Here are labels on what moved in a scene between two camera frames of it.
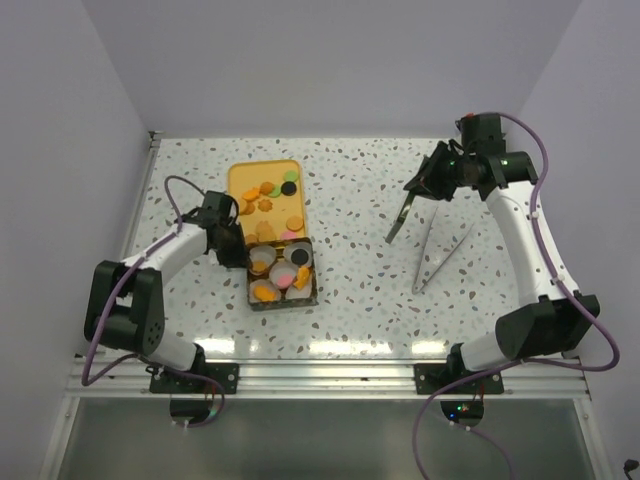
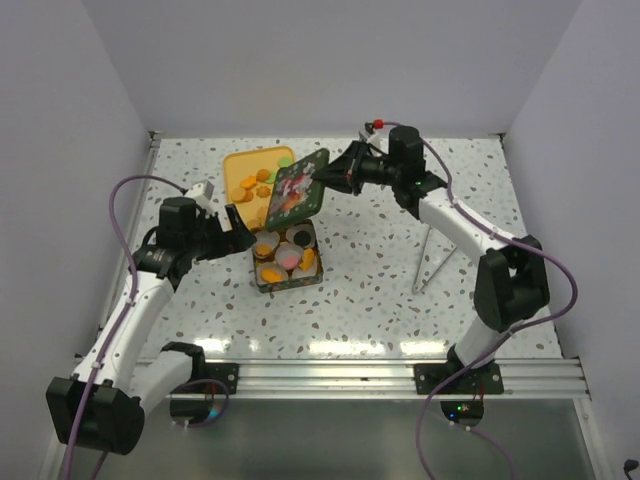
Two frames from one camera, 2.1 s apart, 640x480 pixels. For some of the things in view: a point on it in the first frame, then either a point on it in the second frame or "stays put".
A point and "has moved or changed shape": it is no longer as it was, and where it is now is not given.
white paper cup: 264,291 -> 271,273
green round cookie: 290,176 -> 285,162
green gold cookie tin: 281,274 has moved or changed shape
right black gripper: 428,182 -> 337,174
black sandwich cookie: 299,256 -> 302,237
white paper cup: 261,257 -> 265,245
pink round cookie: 284,280 -> 290,261
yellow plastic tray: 270,196 has moved or changed shape
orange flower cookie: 259,266 -> 263,250
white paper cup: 299,253 -> 309,229
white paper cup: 283,274 -> 289,255
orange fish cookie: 303,275 -> 308,258
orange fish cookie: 262,293 -> 269,275
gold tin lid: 408,200 -> 296,194
